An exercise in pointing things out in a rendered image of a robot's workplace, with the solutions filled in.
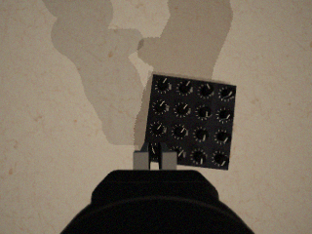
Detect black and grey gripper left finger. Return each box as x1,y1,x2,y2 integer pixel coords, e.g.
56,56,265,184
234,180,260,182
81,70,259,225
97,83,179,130
134,142,151,170

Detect black knob box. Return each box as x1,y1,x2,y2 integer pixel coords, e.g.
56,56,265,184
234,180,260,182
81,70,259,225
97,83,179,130
144,74,237,171

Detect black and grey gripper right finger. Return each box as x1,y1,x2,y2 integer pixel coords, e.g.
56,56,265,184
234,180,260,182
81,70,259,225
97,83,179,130
158,142,176,170

